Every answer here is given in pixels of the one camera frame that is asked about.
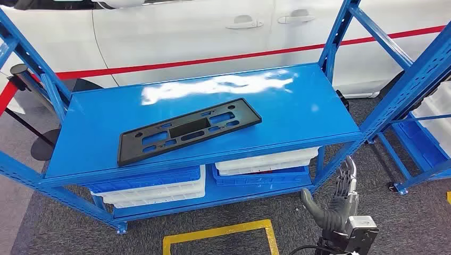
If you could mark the black plastic plate bracket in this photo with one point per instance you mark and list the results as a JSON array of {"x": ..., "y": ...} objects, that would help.
[{"x": 134, "y": 151}]

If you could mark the white car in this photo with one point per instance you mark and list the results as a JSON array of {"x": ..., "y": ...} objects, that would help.
[{"x": 176, "y": 35}]

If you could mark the yellow floor tape square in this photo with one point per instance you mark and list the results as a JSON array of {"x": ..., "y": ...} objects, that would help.
[
  {"x": 449, "y": 197},
  {"x": 218, "y": 230}
]

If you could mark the red barrier belt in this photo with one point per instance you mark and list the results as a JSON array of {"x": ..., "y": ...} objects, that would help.
[
  {"x": 7, "y": 96},
  {"x": 211, "y": 58}
]

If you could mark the blue metal shelf rack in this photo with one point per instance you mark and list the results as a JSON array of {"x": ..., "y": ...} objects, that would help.
[
  {"x": 415, "y": 148},
  {"x": 299, "y": 116}
]

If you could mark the blue plastic crate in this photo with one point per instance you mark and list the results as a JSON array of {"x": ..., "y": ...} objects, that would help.
[
  {"x": 141, "y": 181},
  {"x": 260, "y": 180}
]

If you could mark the black stanchion post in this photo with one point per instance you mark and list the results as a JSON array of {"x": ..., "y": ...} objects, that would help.
[{"x": 46, "y": 148}]

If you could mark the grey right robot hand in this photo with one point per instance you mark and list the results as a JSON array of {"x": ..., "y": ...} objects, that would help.
[{"x": 331, "y": 216}]

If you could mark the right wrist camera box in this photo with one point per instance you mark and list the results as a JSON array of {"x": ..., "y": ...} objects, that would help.
[{"x": 363, "y": 232}]

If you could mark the white plastic crate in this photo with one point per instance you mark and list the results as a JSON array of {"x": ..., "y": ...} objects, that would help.
[
  {"x": 267, "y": 158},
  {"x": 158, "y": 191},
  {"x": 158, "y": 203},
  {"x": 438, "y": 102},
  {"x": 246, "y": 171}
]

